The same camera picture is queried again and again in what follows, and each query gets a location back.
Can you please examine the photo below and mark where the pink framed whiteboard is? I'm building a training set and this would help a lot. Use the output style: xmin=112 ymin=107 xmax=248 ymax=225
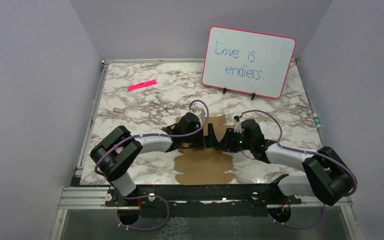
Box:
xmin=201 ymin=26 xmax=297 ymax=99

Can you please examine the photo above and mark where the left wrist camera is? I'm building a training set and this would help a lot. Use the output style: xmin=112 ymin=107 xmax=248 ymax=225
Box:
xmin=194 ymin=110 xmax=207 ymax=122

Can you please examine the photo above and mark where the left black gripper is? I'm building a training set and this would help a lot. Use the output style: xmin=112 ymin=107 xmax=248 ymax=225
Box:
xmin=183 ymin=123 xmax=220 ymax=149

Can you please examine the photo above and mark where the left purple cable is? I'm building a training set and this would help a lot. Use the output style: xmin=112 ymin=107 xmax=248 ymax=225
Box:
xmin=94 ymin=99 xmax=210 ymax=232

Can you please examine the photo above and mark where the pink marker pen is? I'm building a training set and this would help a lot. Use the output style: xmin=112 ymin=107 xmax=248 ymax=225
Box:
xmin=127 ymin=78 xmax=157 ymax=91

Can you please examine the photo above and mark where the green white small bottle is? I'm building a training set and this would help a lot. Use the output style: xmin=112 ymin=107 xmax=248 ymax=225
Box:
xmin=312 ymin=112 xmax=321 ymax=128

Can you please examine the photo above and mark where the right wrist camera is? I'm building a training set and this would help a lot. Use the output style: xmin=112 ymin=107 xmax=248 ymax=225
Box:
xmin=233 ymin=115 xmax=243 ymax=134

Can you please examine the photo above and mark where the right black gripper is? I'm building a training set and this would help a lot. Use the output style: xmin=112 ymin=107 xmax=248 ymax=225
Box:
xmin=218 ymin=127 xmax=254 ymax=153

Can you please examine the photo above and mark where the small tan cardboard scrap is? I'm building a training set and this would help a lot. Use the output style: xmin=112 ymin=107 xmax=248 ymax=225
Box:
xmin=113 ymin=107 xmax=125 ymax=114

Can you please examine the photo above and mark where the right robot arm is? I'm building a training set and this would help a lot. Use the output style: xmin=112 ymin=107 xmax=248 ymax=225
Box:
xmin=215 ymin=119 xmax=357 ymax=206

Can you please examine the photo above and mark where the purple cable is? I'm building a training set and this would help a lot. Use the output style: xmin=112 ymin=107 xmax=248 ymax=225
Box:
xmin=236 ymin=109 xmax=359 ymax=230
xmin=94 ymin=99 xmax=210 ymax=232

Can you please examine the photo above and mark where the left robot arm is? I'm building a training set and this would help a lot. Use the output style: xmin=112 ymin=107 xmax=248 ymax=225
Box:
xmin=89 ymin=112 xmax=218 ymax=206

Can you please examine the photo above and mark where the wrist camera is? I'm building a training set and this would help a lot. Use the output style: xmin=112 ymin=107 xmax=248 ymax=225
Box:
xmin=233 ymin=115 xmax=243 ymax=134
xmin=194 ymin=110 xmax=207 ymax=122

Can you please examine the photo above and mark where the brown cardboard box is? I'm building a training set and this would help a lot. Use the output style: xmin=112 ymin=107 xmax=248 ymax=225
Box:
xmin=173 ymin=115 xmax=237 ymax=186

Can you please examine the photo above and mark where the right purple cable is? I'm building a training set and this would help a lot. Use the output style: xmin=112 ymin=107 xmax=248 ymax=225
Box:
xmin=236 ymin=109 xmax=359 ymax=230

